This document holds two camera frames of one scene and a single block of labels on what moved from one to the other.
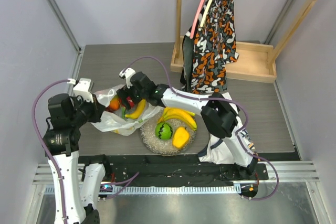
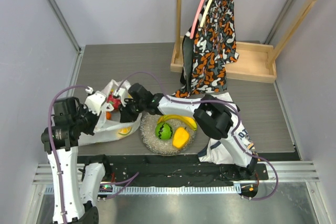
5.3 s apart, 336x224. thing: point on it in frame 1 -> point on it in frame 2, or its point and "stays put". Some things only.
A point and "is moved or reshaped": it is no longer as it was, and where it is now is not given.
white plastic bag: [115, 121] is moved or reshaped
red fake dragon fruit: [129, 99] is moved or reshaped
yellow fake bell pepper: [180, 137] stays put
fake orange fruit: [114, 103] -> [108, 115]
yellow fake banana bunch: [186, 116] stays put
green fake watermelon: [163, 131] stays put
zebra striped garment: [186, 78] stays put
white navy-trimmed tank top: [236, 148] stays put
